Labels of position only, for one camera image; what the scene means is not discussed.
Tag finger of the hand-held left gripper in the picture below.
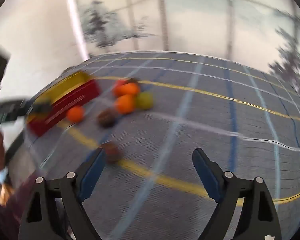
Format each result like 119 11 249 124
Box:
7 99 53 121

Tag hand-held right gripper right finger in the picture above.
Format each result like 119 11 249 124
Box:
192 148 282 240

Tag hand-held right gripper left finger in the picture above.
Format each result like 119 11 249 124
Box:
18 148 107 240

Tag red and gold tray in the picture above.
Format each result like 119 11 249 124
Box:
27 71 101 137

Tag orange tangerine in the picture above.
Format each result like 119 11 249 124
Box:
114 94 136 115
66 105 85 123
114 82 141 97

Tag green round fruit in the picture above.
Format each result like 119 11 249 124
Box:
135 92 154 110

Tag blue plaid tablecloth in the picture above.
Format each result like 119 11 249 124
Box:
5 51 300 240

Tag landscape mural wall panels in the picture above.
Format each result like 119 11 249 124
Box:
74 0 300 98

